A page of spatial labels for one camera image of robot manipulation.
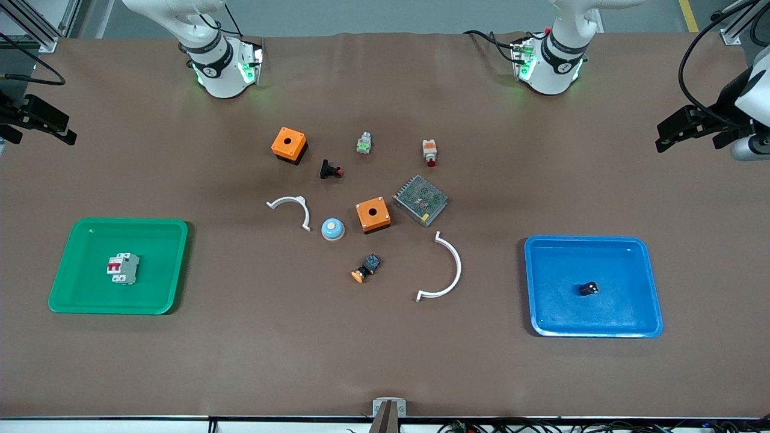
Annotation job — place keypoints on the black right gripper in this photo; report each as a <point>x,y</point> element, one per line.
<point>13,112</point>

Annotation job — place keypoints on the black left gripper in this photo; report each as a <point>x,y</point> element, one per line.
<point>725,100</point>

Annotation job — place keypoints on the black cylindrical capacitor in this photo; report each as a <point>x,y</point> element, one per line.
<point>589,288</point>

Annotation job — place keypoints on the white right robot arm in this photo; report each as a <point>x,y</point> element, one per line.
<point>210,54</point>

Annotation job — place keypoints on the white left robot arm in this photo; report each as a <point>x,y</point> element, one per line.
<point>556,57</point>

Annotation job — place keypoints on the grey red circuit breaker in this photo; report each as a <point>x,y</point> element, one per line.
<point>123,268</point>

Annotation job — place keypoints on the green plastic tray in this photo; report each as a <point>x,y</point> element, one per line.
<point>90,288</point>

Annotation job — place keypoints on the blue plastic tray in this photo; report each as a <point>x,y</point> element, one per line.
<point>625,307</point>

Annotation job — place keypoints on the orange button box black base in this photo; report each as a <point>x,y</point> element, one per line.
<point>289,145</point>

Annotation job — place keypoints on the metal mesh power supply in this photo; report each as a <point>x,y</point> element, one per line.
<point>421,199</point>

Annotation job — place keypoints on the black pushbutton red tip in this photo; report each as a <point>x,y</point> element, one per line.
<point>330,169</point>

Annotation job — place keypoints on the brown table cover sheet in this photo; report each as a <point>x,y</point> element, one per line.
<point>240,361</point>

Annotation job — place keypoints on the blue white round cap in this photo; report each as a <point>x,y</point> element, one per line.
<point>332,229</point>

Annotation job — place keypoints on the orange cap black pushbutton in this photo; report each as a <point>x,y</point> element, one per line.
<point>366,269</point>

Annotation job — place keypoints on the aluminium frame profile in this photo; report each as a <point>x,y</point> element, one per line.
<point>743,21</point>
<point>36,21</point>

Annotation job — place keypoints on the white orange red switch module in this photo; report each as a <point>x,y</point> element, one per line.
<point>429,152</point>

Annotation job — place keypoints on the small white curved bracket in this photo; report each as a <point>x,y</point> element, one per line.
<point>299,204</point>

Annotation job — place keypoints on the large white curved bracket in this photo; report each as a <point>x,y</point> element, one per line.
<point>455,264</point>

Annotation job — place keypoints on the green white switch module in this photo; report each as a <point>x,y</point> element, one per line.
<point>364,142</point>

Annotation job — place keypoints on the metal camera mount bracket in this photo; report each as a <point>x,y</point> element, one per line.
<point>388,415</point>

